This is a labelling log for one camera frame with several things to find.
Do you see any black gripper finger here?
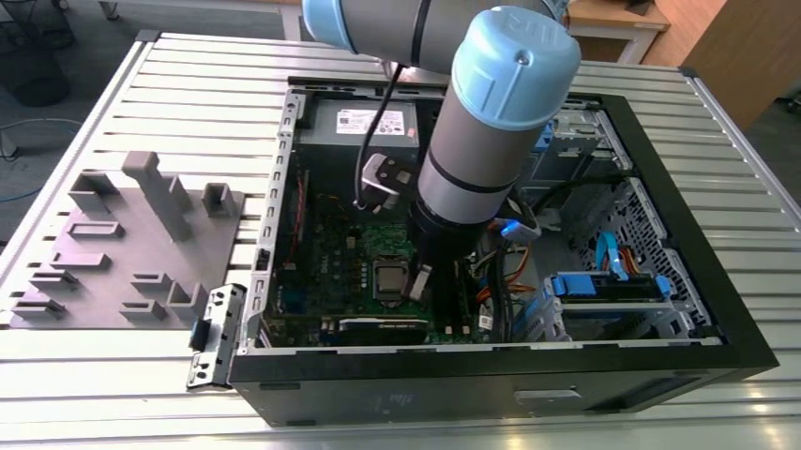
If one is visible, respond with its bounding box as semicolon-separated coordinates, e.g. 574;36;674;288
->
403;262;437;303

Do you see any silver CPU green edge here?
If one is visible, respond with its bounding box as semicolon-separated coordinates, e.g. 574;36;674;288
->
376;265;408;293

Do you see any metal socket cover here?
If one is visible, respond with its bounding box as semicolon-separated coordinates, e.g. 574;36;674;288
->
371;255;412;302

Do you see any CPU socket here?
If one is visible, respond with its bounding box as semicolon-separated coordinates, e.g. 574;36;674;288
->
370;254;414;304

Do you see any black graphics card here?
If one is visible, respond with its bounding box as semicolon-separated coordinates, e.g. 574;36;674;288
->
335;317;434;347

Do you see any green motherboard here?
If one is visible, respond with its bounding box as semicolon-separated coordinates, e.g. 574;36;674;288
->
267;205;495;347

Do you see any hard disk in blue carrier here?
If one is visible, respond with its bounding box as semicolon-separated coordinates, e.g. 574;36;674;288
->
542;273;671;304

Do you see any black and silver PC case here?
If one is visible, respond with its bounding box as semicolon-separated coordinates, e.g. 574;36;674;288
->
228;77;781;428

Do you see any silver optical disk bay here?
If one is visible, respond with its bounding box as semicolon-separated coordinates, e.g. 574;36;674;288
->
518;99;631;227

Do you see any silver power supply unit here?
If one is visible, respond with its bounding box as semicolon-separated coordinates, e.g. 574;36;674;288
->
291;97;443;207

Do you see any silver hard disk bay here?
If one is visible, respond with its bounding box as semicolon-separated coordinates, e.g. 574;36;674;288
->
541;274;718;343

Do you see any grey parts rack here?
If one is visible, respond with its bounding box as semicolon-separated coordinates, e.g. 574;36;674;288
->
0;150;251;332

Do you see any brown wooden cabinet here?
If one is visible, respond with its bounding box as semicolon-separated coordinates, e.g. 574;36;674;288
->
643;0;801;135

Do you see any black office chair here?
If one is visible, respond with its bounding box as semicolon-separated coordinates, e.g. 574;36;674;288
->
0;18;73;108

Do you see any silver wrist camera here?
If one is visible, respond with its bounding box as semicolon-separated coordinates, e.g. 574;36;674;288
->
490;200;547;243
360;153;415;213

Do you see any orange yellow red wire bundle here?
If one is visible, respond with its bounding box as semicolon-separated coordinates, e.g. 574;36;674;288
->
471;243;534;304

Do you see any thick black cable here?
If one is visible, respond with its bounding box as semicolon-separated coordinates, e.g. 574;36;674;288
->
486;173;631;342

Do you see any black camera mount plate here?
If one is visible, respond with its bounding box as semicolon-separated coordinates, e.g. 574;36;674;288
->
372;157;415;188

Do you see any blue flat data wire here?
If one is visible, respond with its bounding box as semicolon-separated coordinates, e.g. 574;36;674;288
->
594;231;630;282
510;297;543;343

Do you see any red black twisted fan wire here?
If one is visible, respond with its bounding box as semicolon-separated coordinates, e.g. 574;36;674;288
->
282;166;312;272

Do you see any coloured disk power wire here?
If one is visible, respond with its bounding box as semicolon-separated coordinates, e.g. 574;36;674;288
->
618;246;651;282

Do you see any silver card retention bracket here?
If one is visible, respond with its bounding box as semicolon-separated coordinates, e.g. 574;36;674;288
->
186;282;251;393

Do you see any black camera cable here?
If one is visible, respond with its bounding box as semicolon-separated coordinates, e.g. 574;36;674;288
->
350;0;434;211

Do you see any wooden desk white frame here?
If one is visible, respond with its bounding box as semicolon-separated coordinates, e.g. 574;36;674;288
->
562;0;671;65

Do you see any blue floor cable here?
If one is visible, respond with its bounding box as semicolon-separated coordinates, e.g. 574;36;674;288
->
0;185;44;203

